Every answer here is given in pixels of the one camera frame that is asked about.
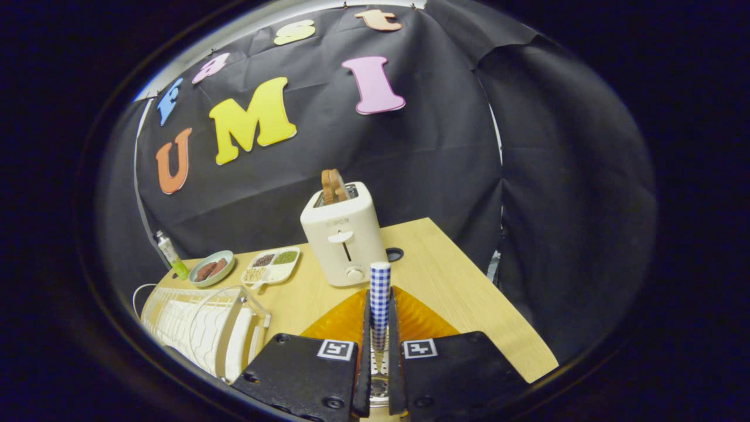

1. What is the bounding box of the white sectioned grain tray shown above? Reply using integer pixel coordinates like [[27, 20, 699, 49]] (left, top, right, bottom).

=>
[[241, 246, 301, 290]]

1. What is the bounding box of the blue checkered handle spoon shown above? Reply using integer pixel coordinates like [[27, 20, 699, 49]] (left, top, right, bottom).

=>
[[369, 261, 392, 358]]

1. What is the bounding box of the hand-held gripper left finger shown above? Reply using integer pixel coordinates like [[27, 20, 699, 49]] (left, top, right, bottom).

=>
[[231, 286, 372, 421]]

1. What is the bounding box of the clear cutlery basket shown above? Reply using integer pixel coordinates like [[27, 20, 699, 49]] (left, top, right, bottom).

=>
[[369, 355, 392, 408]]

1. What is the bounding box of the white wire dish rack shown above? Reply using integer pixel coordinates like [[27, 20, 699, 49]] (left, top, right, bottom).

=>
[[134, 284, 271, 384]]

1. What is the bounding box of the green drink bottle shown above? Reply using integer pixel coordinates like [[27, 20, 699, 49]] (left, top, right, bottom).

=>
[[155, 230, 190, 280]]

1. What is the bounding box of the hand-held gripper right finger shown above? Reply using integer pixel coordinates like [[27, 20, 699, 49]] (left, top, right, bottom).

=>
[[387, 286, 528, 422]]

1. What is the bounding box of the toasted bread slice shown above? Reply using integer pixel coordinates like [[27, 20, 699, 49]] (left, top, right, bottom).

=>
[[321, 169, 350, 205]]

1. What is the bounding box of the pale green plate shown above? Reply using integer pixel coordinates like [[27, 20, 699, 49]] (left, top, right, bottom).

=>
[[189, 250, 235, 288]]

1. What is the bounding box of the white toaster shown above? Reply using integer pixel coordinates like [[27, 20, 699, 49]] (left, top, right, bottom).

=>
[[300, 181, 388, 287]]

